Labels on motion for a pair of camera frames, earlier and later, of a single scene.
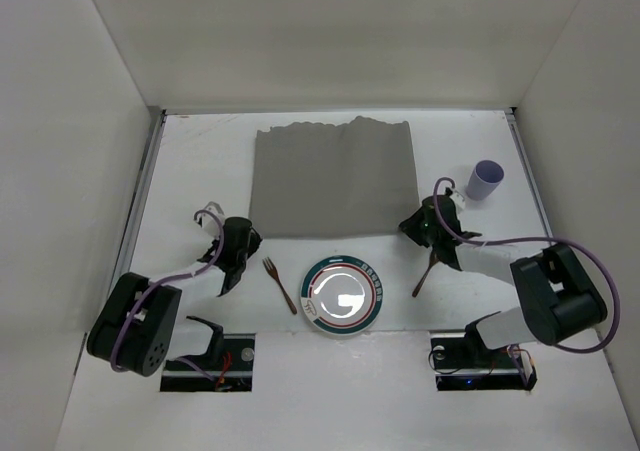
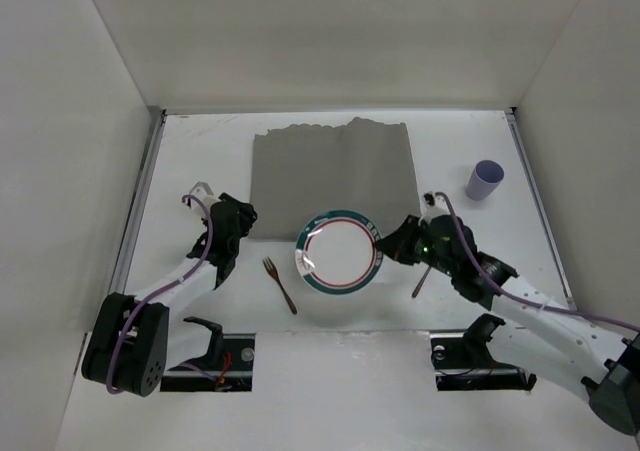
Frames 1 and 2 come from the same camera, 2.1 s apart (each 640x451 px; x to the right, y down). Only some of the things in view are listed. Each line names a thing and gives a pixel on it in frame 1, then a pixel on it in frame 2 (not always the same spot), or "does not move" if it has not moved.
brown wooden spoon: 434,258 does not move
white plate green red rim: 342,295 to 336,251
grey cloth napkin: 348,178 does not move
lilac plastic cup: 486,177 does not move
